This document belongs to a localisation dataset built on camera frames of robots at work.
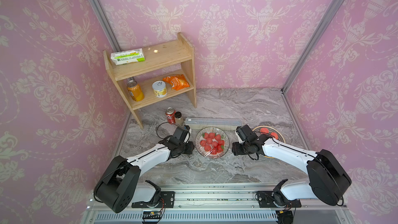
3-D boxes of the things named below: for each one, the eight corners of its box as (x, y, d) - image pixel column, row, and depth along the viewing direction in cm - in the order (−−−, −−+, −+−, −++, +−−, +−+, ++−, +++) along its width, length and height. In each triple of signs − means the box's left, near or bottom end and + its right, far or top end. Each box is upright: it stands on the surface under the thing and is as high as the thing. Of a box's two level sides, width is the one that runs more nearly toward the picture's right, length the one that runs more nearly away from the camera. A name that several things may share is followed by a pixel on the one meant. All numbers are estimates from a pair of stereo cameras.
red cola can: (168, 126, 103) (164, 115, 94) (169, 117, 107) (166, 107, 98) (176, 126, 103) (174, 115, 94) (177, 117, 107) (175, 107, 98)
